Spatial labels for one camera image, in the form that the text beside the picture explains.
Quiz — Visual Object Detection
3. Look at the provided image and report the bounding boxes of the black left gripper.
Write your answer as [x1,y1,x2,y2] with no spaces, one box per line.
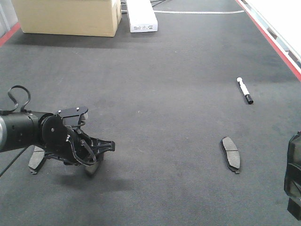
[40,115,115,166]

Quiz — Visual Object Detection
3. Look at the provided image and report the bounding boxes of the grey brake pad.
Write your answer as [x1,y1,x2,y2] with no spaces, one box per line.
[28,146,46,175]
[84,153,104,178]
[221,137,241,174]

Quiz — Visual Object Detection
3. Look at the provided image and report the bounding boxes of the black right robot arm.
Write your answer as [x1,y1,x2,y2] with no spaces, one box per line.
[284,131,301,221]

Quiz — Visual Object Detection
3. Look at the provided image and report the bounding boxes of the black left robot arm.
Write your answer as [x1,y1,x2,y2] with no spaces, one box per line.
[0,107,115,166]

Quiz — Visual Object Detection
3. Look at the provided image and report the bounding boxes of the tan cardboard box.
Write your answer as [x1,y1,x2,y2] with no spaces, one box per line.
[12,0,121,37]

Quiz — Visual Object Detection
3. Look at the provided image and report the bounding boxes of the white long cardboard box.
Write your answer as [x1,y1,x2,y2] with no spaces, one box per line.
[126,0,158,33]

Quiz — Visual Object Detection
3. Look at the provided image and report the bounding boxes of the white black marker pen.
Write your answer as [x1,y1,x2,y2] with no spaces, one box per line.
[237,77,253,105]

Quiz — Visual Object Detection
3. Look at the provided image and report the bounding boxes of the grey camera on left wrist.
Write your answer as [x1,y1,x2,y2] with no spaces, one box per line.
[56,106,88,128]

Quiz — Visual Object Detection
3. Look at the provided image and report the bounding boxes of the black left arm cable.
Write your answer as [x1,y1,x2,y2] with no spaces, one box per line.
[0,85,31,116]

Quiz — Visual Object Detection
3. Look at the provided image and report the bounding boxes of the white conveyor side rail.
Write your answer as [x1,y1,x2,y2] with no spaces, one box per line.
[237,0,301,80]

